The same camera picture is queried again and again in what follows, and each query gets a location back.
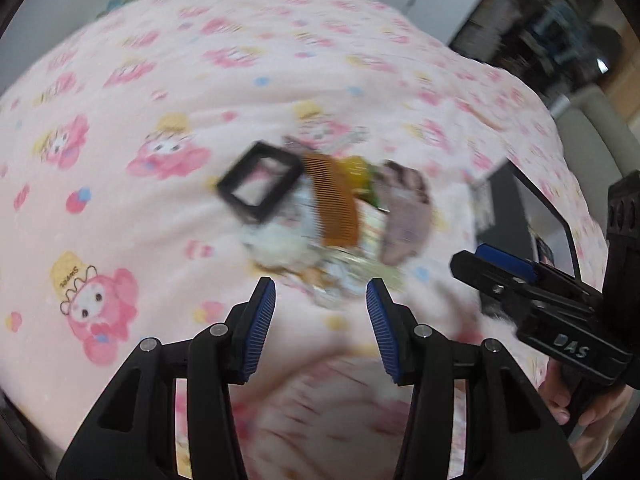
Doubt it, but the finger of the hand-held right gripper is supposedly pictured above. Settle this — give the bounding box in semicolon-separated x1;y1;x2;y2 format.
450;249;597;329
474;243;602;302

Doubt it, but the pink printed blanket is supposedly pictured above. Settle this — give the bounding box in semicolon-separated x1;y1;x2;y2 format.
0;0;617;480

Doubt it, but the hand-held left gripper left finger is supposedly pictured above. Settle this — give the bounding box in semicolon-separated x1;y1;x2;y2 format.
56;276;277;480

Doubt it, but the person's pink printed pajamas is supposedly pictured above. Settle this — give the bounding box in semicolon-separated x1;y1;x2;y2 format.
175;345;471;480

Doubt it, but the beige sofa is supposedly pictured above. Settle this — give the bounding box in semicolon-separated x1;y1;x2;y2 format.
554;84;640;197

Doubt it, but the person's right hand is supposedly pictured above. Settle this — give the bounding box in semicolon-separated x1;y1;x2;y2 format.
539;359;627;428

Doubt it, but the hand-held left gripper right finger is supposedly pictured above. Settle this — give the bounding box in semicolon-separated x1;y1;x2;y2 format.
365;277;583;480

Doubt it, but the black cardboard box container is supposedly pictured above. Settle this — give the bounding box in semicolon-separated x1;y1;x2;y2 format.
469;159;584;322

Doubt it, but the dark cluttered shelf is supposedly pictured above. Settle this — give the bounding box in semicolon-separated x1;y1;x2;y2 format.
449;0;627;97

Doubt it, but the white fluffy item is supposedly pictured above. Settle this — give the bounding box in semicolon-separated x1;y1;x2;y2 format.
241;219;322;272

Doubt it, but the green packet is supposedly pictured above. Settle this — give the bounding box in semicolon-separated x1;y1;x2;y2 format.
366;179;389;212

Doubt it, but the orange comb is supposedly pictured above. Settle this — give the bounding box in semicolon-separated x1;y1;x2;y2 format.
301;151;362;249

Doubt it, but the small yellow object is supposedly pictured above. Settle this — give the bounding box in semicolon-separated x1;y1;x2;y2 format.
299;264;327;287

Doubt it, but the black square frame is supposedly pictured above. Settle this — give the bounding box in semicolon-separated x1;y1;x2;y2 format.
216;140;307;226

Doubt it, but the yellow packet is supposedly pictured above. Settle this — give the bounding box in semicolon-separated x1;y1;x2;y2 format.
339;155;374;197

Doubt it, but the brown fuzzy pouch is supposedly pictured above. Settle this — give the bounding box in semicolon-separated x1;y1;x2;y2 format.
379;159;434;267

